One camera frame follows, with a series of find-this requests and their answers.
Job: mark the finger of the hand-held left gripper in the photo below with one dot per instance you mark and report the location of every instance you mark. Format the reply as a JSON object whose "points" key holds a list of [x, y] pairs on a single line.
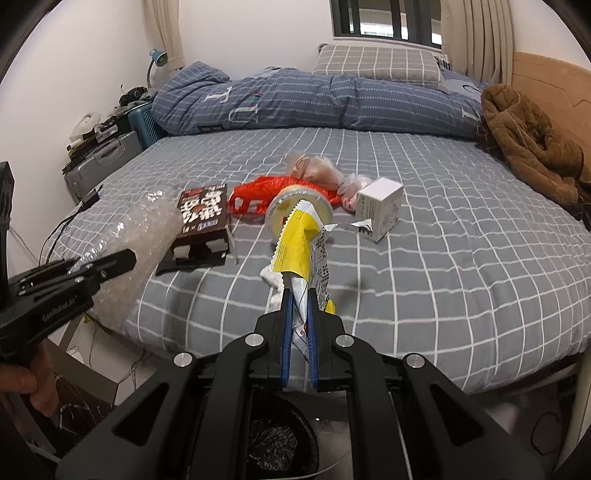
{"points": [[115, 263], [4, 173]]}

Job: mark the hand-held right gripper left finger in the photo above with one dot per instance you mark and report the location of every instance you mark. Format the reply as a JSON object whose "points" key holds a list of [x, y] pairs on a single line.
{"points": [[285, 323]]}

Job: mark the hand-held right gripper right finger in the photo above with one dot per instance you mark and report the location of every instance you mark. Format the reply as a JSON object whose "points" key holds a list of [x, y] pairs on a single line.
{"points": [[313, 332]]}

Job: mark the clear bubble wrap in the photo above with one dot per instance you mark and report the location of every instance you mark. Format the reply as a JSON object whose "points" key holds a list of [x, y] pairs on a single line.
{"points": [[138, 230]]}

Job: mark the white tissue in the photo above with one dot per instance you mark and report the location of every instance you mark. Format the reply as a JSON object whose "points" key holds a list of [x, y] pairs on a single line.
{"points": [[270, 277]]}

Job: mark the black foil packet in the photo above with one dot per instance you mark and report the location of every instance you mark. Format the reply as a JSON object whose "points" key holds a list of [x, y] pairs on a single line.
{"points": [[184, 268]]}

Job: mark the yellow snack packet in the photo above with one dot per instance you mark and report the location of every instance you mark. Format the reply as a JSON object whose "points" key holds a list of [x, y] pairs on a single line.
{"points": [[295, 249]]}

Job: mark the dark brown snack box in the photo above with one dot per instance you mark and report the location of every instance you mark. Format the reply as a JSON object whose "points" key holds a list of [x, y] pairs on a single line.
{"points": [[203, 212]]}

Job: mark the black lined trash bin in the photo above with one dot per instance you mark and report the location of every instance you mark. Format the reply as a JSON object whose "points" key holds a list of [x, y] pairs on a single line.
{"points": [[277, 443]]}

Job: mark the red plastic bag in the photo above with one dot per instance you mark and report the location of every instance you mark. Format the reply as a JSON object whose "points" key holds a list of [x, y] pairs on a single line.
{"points": [[258, 191]]}

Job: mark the small white box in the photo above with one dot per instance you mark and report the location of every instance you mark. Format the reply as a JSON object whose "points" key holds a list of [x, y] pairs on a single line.
{"points": [[378, 203]]}

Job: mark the clear brownish plastic bag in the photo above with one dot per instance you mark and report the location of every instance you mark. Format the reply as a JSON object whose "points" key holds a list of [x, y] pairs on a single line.
{"points": [[314, 170]]}

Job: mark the person's left hand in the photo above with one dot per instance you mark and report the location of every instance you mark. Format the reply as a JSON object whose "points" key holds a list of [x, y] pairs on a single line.
{"points": [[18, 383]]}

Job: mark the black power adapter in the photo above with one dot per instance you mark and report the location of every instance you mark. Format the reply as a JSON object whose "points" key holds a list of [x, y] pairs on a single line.
{"points": [[91, 196]]}

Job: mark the white round container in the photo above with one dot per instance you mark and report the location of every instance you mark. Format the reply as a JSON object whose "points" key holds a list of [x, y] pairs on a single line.
{"points": [[85, 124]]}

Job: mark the grey suitcase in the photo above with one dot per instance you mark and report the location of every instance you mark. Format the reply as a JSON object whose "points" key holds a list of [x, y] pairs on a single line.
{"points": [[101, 157]]}

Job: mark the grey checked bed sheet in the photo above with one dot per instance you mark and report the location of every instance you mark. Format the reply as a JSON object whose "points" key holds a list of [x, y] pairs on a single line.
{"points": [[415, 277]]}

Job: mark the teal suitcase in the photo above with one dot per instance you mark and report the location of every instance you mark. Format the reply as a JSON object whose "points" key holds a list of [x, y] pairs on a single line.
{"points": [[143, 124]]}

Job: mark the black bag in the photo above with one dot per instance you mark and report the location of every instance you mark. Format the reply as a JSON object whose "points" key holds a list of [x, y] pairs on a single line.
{"points": [[134, 97]]}

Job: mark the blue desk lamp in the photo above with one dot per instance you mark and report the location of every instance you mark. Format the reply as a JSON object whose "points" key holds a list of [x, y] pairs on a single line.
{"points": [[160, 57]]}

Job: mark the cream curtain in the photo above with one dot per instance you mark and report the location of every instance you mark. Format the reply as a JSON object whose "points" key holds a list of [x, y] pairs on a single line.
{"points": [[161, 27]]}

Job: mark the blue striped duvet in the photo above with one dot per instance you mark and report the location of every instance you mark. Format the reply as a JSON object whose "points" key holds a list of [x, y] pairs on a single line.
{"points": [[300, 101]]}

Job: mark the grey checked pillow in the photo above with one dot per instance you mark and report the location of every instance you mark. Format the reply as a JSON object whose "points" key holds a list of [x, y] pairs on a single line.
{"points": [[378, 62]]}

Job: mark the brown quilted jacket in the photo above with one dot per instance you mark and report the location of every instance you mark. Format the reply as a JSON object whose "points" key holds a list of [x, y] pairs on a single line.
{"points": [[521, 129]]}

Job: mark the blue printed pillow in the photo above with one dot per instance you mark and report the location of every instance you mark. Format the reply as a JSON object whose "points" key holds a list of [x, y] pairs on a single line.
{"points": [[461, 76]]}

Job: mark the dark framed window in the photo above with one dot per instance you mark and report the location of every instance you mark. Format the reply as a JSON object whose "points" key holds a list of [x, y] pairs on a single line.
{"points": [[388, 18]]}

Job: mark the beige pleated curtain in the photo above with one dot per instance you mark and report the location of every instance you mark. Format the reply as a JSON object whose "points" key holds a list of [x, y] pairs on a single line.
{"points": [[485, 37]]}

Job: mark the wooden headboard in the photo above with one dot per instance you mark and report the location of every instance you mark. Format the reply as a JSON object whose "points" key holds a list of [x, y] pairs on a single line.
{"points": [[554, 83]]}

